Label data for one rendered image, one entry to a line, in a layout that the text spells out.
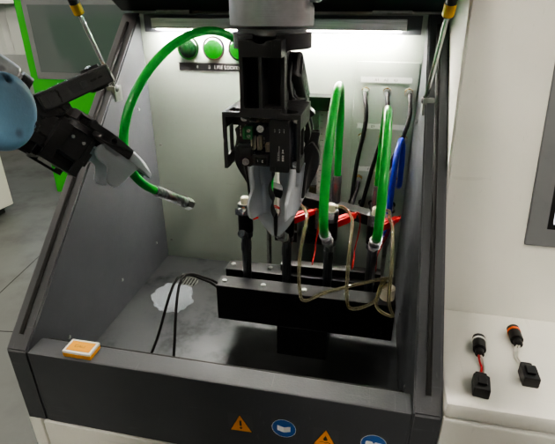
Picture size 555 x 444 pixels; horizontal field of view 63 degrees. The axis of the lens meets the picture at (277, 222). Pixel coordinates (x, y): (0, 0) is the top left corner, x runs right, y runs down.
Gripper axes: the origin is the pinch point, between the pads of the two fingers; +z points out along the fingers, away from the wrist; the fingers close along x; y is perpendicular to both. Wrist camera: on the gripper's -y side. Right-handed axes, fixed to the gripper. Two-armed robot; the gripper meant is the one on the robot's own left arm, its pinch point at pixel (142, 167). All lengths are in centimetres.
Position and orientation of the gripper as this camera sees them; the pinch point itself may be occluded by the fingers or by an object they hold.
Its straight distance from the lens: 73.7
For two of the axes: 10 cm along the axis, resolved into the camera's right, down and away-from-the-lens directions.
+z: 6.2, 4.8, 6.2
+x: 6.6, 1.1, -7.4
